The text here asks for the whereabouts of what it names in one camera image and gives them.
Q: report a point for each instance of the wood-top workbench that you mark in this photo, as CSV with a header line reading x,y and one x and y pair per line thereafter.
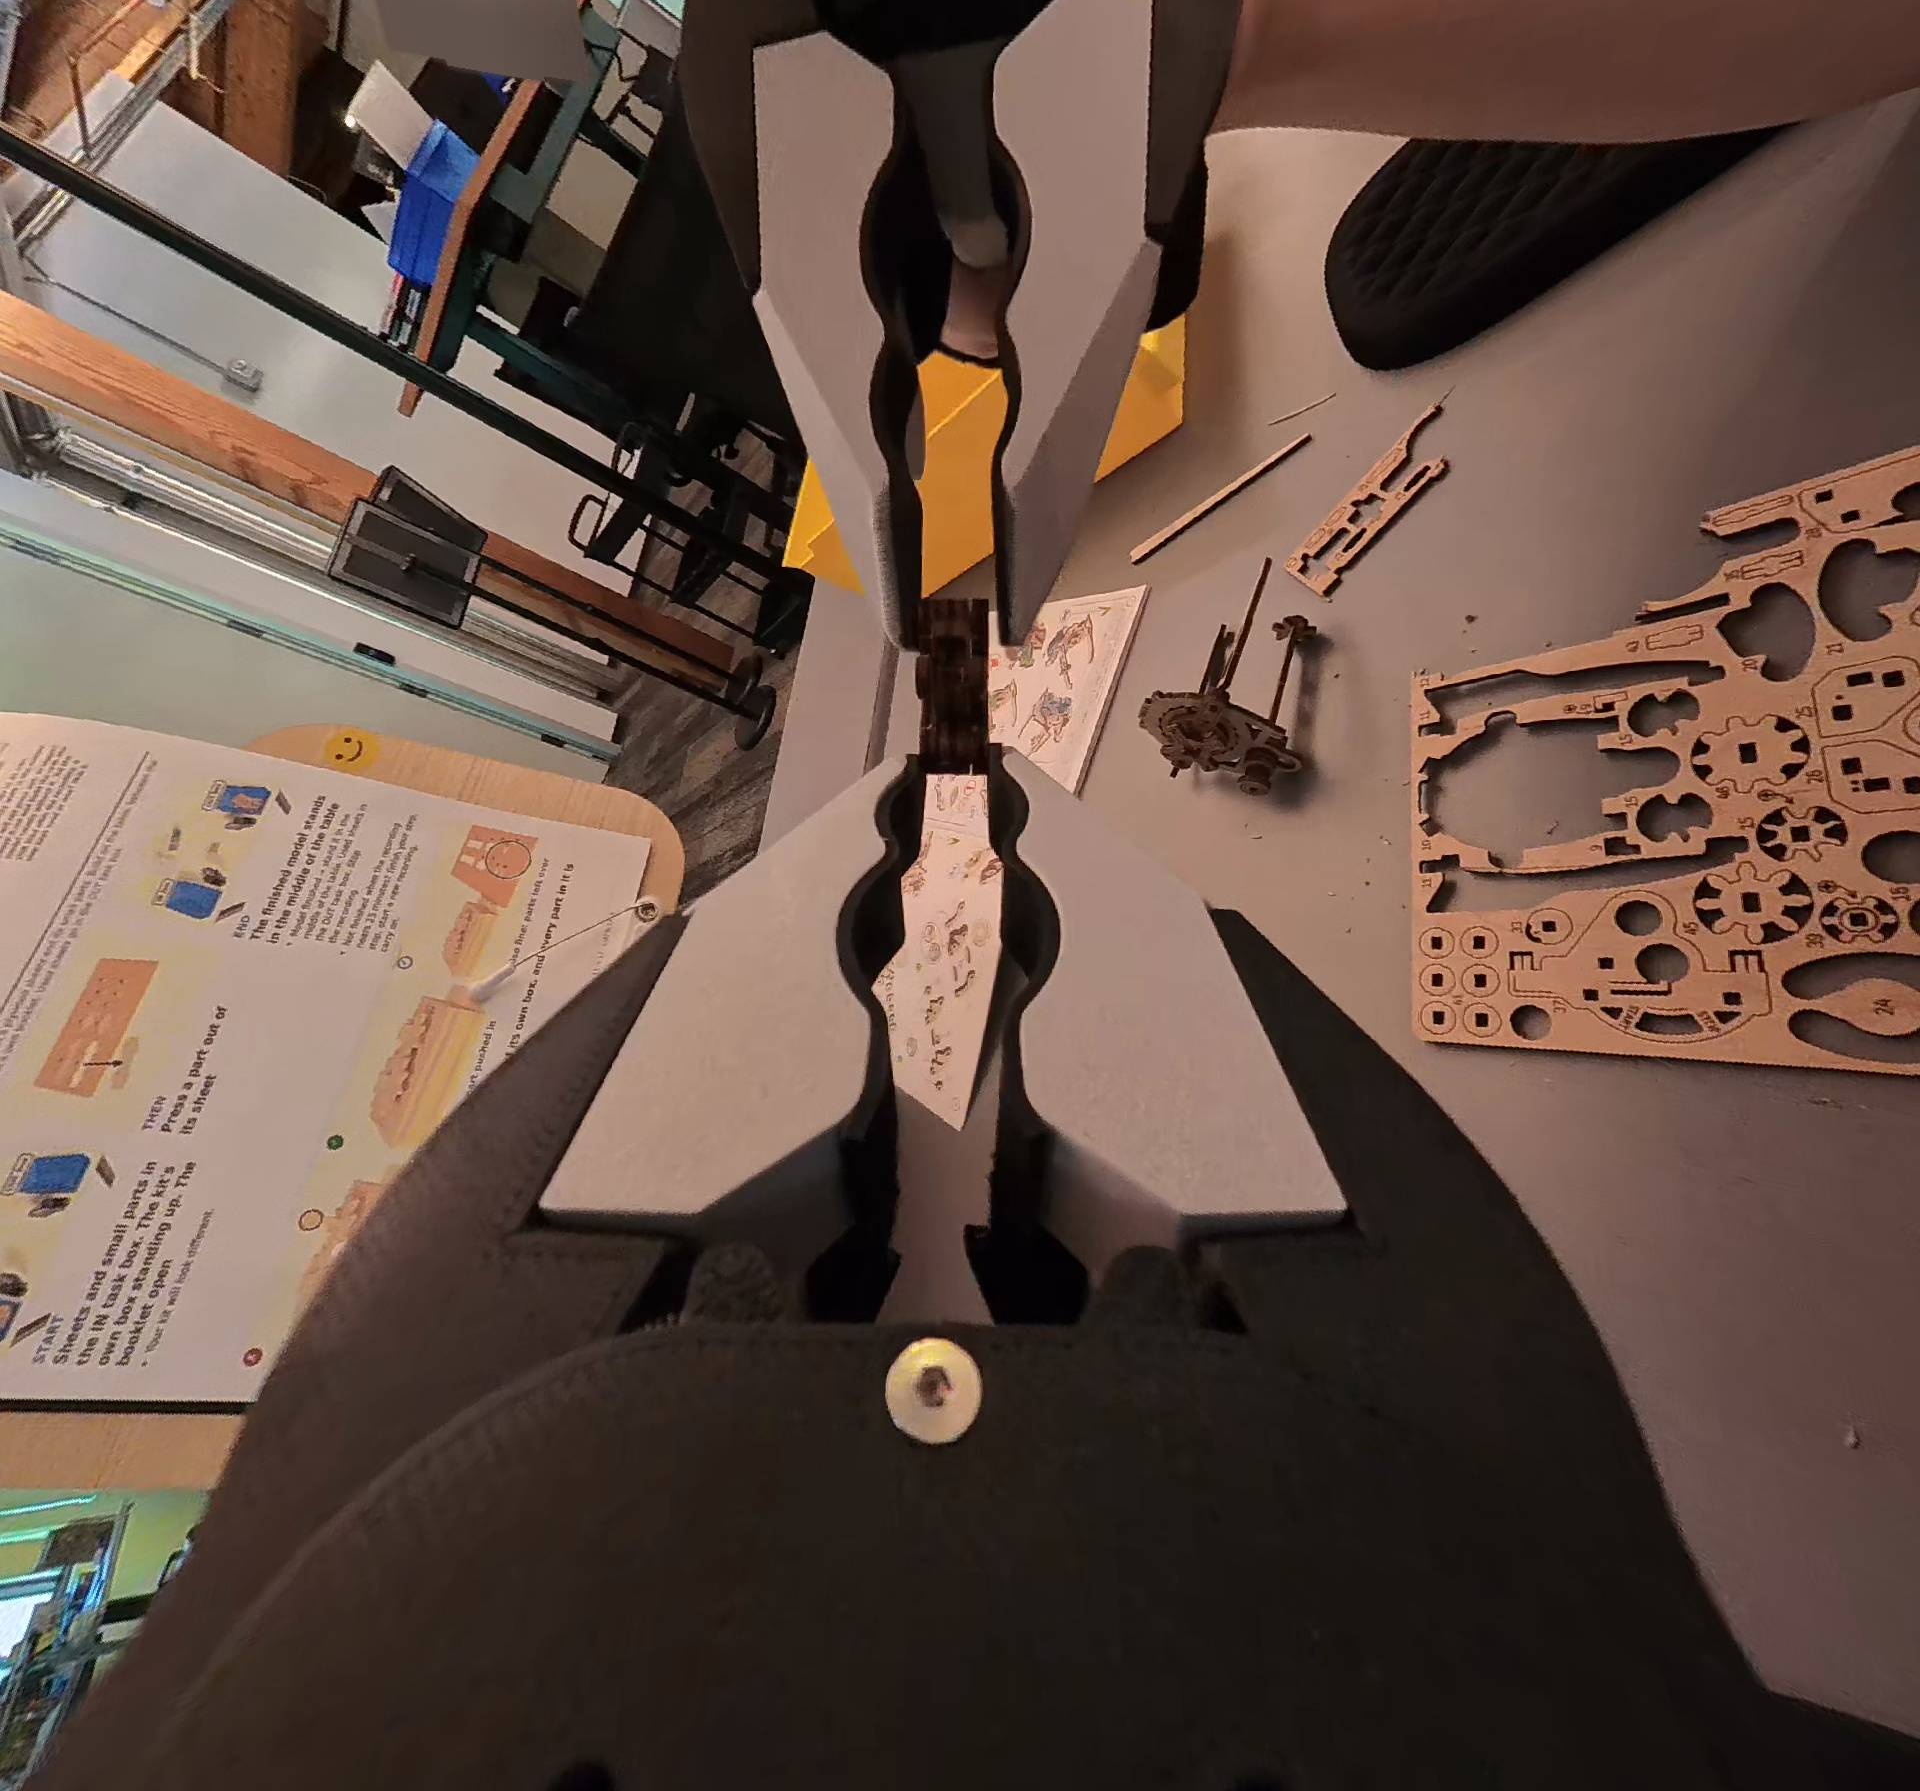
x,y
498,195

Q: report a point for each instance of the yellow smiley sticker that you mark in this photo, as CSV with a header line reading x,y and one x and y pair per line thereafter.
x,y
349,749

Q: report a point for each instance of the dark wooden gear subassembly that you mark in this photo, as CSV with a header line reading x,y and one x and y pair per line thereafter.
x,y
1200,726

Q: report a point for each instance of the person's right forearm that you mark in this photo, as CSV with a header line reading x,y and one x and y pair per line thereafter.
x,y
1499,6

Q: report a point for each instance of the small wooden frame offcut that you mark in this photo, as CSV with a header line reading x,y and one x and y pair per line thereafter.
x,y
1358,516

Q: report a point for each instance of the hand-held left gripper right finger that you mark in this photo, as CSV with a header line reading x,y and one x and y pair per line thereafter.
x,y
1169,1072

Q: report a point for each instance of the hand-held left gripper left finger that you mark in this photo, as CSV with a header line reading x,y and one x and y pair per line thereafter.
x,y
705,1072

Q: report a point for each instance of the black mesh chair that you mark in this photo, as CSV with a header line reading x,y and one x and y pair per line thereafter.
x,y
659,246

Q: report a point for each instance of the black framed panel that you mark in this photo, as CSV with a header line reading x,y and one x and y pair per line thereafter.
x,y
405,553

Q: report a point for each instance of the black pole stand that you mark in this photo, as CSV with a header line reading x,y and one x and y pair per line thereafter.
x,y
375,351

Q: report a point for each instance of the thin wooden splinter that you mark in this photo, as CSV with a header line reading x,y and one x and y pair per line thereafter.
x,y
1301,410

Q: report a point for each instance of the blue storage bin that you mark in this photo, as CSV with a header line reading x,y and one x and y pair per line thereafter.
x,y
435,200

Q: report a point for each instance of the laser-cut wooden part sheet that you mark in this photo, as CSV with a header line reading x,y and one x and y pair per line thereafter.
x,y
1838,755

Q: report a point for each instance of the white box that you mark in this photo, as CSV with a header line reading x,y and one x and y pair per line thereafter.
x,y
392,108

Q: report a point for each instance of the illustrated assembly booklet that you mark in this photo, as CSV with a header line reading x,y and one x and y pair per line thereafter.
x,y
1080,681

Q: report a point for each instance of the person's right hand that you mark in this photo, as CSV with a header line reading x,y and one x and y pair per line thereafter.
x,y
977,306

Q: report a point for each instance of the thin wooden stick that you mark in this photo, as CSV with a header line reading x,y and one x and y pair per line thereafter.
x,y
1217,501

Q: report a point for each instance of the small dark wooden gear part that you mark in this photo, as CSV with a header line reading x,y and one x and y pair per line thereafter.
x,y
952,689

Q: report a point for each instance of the yellow plastic bin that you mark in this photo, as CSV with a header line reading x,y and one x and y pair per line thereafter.
x,y
968,472

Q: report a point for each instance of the printed instruction poster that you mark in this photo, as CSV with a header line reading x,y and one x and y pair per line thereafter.
x,y
224,997

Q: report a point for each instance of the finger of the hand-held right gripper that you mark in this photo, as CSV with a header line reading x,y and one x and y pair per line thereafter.
x,y
1080,292
816,292

